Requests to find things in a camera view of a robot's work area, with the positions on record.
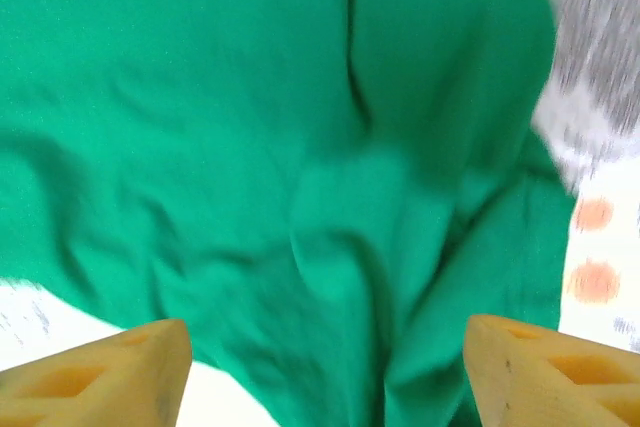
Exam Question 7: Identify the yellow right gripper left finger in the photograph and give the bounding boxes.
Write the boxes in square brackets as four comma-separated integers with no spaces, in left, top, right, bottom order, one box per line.
[0,318,195,427]

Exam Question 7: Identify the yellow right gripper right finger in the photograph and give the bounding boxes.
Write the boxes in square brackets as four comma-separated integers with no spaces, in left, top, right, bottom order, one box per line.
[463,314,640,427]

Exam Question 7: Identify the green t-shirt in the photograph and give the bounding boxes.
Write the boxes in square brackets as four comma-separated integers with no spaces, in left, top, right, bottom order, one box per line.
[0,0,579,427]

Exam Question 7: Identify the floral patterned table cover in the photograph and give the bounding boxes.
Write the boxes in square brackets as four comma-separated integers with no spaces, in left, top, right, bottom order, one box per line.
[0,0,640,427]

